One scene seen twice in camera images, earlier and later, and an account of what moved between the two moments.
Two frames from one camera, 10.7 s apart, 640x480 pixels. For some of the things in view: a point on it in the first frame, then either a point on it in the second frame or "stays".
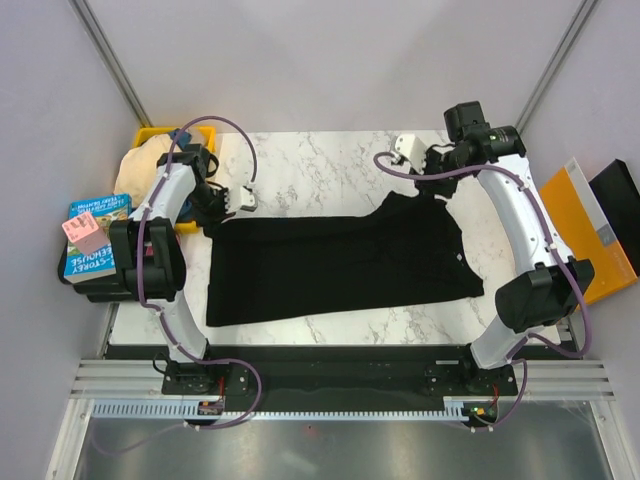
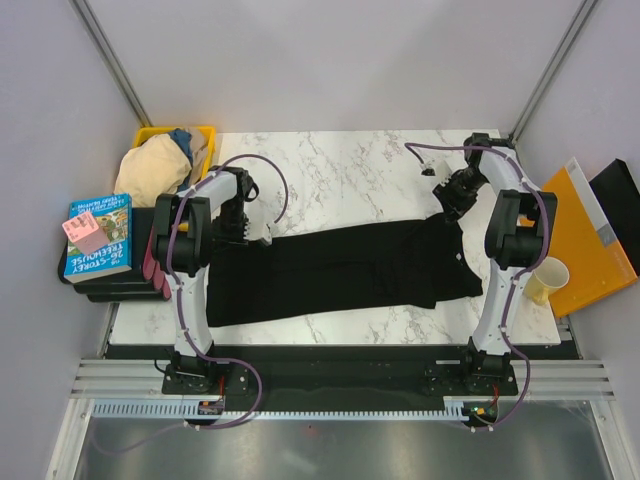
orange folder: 586,231 stays
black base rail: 335,378 stays
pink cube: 84,232 stays
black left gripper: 220,215 → 235,238
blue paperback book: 79,266 stays
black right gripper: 431,187 → 452,206
